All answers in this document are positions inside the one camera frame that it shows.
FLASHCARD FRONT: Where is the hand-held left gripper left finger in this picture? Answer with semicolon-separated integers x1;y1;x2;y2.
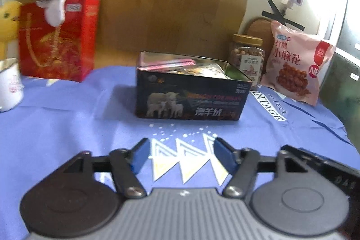
63;138;151;199

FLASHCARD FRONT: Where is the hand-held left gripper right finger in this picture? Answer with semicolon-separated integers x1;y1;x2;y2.
213;137;303;199

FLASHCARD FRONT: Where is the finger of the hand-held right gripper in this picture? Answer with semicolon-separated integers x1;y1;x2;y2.
281;144;328;166

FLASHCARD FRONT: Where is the black metal tin box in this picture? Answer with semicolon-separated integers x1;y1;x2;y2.
136;51;253;121

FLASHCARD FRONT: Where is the clear snack packet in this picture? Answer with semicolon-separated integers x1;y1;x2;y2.
171;63;227;79

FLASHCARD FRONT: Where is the pink snack packet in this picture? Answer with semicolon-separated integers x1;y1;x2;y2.
140;58;196;72

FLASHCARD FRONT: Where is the blue printed cloth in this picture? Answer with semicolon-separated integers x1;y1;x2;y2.
0;65;355;240

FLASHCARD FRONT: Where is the dark green box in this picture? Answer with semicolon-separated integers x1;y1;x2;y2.
320;50;360;119

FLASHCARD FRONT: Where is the pink snack bag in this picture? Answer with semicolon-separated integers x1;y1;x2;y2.
260;20;337;107

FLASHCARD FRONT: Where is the clear jar with tan lid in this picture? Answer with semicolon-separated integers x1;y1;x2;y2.
228;33;266;89

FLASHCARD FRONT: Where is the wooden cutting board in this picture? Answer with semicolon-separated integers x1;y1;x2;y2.
243;16;275;38

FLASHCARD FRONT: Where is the red gift box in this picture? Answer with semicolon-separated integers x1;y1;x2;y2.
18;0;101;82

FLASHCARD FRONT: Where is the black tape cross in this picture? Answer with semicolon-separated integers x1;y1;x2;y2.
261;0;306;31

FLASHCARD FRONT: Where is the white cup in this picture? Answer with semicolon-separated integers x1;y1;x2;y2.
0;58;25;112

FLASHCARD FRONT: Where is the yellow plush toy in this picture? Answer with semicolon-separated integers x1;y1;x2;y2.
0;1;22;61

